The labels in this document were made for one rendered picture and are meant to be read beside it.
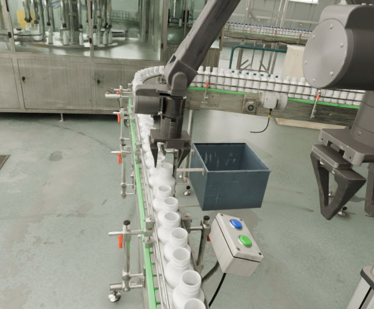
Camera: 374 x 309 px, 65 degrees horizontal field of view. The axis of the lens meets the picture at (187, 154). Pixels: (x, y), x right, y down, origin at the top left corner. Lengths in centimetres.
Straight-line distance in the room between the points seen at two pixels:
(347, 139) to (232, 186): 109
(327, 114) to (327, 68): 247
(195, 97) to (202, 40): 187
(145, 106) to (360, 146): 50
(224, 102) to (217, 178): 131
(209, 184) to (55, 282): 123
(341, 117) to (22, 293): 264
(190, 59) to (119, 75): 351
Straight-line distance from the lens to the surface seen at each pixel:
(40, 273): 223
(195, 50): 70
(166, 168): 84
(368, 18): 29
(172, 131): 75
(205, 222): 80
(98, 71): 419
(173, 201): 76
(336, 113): 278
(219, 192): 141
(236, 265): 73
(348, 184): 33
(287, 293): 221
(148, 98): 72
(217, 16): 71
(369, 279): 109
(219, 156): 167
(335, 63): 28
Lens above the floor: 160
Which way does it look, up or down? 27 degrees down
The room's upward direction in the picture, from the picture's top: 6 degrees clockwise
